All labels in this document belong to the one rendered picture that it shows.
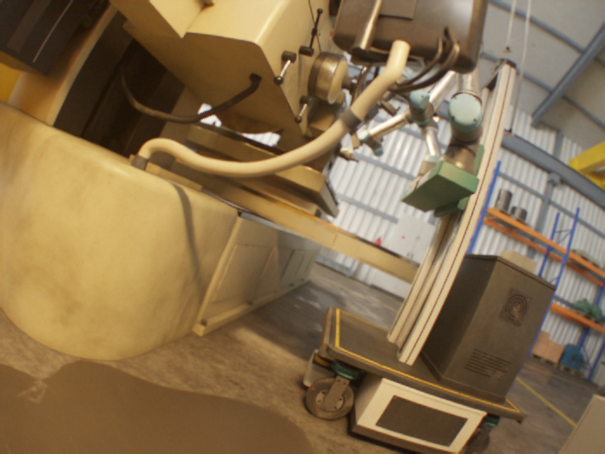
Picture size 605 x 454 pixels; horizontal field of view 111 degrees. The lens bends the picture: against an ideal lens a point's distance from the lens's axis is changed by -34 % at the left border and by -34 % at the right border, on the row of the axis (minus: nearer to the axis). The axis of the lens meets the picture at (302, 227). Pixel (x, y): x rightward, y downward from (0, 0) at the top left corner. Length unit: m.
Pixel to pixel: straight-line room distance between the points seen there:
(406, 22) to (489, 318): 1.00
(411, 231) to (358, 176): 2.19
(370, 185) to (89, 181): 8.32
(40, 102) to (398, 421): 1.77
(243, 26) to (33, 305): 1.03
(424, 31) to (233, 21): 0.58
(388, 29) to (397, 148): 8.52
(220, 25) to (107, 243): 0.72
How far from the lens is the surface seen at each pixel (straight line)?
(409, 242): 8.11
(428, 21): 0.72
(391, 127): 2.00
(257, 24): 0.98
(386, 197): 8.79
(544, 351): 9.51
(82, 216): 0.88
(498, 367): 1.33
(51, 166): 0.94
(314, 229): 1.80
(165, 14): 1.02
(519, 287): 1.28
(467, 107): 1.09
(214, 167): 0.77
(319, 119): 1.55
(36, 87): 1.48
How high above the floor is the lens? 0.64
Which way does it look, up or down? level
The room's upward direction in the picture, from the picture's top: 24 degrees clockwise
